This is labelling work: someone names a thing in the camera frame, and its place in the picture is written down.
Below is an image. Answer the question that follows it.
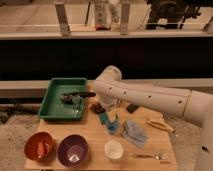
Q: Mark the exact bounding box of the black machine in background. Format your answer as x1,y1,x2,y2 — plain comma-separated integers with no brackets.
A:
145,0,201,30

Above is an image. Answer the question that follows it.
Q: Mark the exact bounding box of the white cup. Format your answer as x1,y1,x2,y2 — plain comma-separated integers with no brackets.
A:
104,140,124,161

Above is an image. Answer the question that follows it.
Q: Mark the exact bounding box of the red bowl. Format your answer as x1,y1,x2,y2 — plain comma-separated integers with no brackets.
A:
24,132,54,161

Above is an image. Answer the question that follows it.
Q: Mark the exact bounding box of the blue plastic cup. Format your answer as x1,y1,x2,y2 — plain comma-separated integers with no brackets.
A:
106,121,119,134

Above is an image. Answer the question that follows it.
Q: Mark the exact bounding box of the purple bowl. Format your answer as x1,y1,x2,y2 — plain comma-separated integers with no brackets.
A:
57,135,89,168

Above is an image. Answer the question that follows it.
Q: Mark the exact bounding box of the bunch of dark grapes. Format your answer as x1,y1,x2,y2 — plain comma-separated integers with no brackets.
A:
90,103,105,114

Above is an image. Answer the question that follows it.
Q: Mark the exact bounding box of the white red carton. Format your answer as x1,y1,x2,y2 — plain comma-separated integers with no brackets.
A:
94,0,109,30

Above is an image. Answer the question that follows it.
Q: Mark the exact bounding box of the black handled ladle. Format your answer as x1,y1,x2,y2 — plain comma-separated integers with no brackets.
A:
60,91,96,104

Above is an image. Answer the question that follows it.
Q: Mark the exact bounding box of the silver fork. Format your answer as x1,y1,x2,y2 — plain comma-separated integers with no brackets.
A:
132,154,167,160

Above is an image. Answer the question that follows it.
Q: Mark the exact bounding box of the blue grey cloth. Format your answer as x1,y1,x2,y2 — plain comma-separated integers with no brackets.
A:
122,120,147,148

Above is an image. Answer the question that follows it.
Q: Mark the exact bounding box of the teal green sponge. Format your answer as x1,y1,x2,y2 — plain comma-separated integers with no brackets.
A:
99,112,109,125

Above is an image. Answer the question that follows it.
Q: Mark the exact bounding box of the banana peel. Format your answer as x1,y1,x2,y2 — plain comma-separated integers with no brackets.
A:
147,117,175,133

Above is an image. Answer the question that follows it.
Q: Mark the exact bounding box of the black rectangular block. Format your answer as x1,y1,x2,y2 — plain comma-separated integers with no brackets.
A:
126,104,139,113

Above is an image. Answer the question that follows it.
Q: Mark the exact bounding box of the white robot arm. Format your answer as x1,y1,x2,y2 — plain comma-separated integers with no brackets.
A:
93,66,213,171

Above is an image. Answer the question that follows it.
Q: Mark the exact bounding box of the orange carrot piece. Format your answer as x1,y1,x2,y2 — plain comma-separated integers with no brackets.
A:
37,142,45,158

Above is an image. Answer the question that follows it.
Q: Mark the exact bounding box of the green plastic tray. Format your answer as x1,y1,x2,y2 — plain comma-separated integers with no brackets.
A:
38,78,87,121

